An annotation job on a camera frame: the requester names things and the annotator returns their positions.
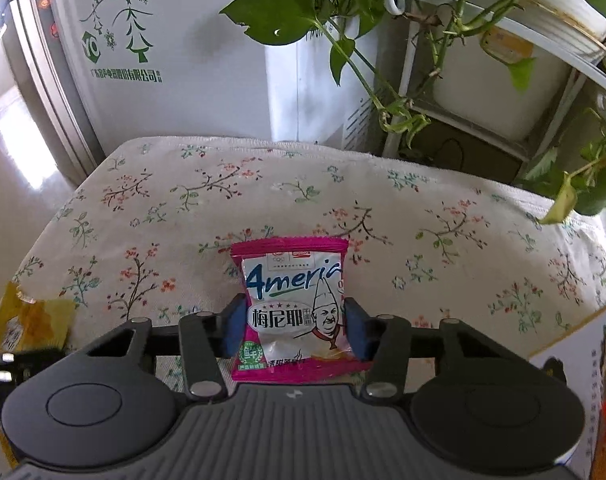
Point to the white square plant pot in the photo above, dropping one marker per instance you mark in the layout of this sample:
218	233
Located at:
483	95

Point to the pink and white snack packet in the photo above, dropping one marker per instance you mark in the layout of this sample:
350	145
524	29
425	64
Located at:
293	290

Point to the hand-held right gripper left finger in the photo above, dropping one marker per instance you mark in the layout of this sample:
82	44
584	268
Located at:
233	327

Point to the green pothos plant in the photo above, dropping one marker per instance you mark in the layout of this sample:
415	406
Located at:
283	15

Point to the white round plant pot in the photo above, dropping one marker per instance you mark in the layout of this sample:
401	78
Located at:
568	5

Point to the metal door frame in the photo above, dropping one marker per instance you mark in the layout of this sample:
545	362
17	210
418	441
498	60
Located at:
38	60

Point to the white carton green tree print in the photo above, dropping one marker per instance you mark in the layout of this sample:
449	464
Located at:
198	60

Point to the yellow snack packet white label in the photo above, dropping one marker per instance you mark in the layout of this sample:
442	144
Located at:
33	317

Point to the white metal plant rack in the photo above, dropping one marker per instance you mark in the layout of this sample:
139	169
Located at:
402	80

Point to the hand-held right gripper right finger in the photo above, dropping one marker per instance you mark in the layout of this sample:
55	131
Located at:
357	330

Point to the cardboard box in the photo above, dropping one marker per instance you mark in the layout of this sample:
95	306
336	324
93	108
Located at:
583	360

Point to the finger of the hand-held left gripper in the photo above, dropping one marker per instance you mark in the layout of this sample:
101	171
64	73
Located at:
28	357

